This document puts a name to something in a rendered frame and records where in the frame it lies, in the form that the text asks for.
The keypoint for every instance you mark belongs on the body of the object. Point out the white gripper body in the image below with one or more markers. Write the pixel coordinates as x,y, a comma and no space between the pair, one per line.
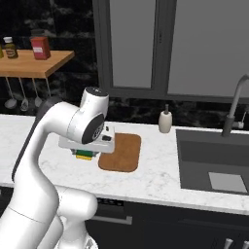
84,146

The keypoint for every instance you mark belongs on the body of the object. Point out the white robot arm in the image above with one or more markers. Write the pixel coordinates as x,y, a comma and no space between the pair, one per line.
35,181

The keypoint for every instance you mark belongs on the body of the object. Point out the green and yellow sponge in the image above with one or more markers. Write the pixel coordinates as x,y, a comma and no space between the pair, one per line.
84,155

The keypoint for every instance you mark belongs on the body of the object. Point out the brown wooden cutting board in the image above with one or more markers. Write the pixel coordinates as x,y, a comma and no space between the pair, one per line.
122,155

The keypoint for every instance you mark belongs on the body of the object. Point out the hanging metal slotted spoon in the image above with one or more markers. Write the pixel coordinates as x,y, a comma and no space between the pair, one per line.
24,104

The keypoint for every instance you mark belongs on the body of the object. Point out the hanging metal utensil rod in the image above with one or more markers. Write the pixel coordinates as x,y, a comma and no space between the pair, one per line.
48,87

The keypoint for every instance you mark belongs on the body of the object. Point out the cream soap dispenser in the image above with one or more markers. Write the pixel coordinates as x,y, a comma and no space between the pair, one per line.
165,121

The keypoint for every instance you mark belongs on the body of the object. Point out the black dishwasher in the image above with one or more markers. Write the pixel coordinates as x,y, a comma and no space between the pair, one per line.
112,231

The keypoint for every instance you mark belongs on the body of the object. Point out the hanging metal ladle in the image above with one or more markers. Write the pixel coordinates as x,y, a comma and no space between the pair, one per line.
10,103

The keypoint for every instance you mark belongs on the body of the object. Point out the red canister with label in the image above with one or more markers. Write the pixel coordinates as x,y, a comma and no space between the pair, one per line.
40,47

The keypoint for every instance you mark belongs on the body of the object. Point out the dark grey sink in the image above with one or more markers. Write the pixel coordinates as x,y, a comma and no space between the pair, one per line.
210,162

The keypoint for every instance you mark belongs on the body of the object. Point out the olive bottle with white cap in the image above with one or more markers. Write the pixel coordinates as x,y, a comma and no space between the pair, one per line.
11,49

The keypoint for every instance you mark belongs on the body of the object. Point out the dark cupboard door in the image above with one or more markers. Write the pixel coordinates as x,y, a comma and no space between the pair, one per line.
194,230

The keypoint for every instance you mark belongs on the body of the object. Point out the grey tap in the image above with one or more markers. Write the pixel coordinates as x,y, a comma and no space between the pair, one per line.
231,120

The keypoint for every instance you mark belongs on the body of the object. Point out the grey framed window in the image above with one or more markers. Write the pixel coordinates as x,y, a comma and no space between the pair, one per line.
194,48

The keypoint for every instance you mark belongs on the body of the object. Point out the wooden wall shelf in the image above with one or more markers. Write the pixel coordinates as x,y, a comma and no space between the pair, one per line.
29,66

